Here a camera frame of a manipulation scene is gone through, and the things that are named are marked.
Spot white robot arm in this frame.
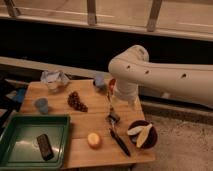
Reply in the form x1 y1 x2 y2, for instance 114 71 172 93
108 45 213 108

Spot red bowl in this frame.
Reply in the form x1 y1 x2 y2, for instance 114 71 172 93
108 78 116 92

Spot small blue cup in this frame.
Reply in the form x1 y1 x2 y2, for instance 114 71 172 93
93 75 105 88

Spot metal utensil with dark head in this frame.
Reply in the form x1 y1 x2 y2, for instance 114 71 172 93
106 93 120 123

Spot dark grape bunch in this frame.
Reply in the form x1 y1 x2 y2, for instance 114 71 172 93
67 91 88 112

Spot wooden table board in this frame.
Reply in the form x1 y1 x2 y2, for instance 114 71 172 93
20 80 155 169

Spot white banana slice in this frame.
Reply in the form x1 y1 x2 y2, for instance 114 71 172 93
127 126 145 136

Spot yellow round fruit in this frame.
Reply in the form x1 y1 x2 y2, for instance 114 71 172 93
87 133 101 149

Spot yellow banana slice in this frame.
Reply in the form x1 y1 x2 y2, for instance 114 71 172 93
136 124 152 148

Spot dark maroon bowl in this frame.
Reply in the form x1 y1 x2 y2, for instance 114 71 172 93
129 120 158 149

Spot blue plastic cup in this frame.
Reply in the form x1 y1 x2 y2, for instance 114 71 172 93
34 98 49 114

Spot dark brown rectangular block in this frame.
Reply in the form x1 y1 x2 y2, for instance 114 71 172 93
37 134 54 161

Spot green plastic tray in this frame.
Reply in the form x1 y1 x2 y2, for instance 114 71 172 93
0 115 70 171

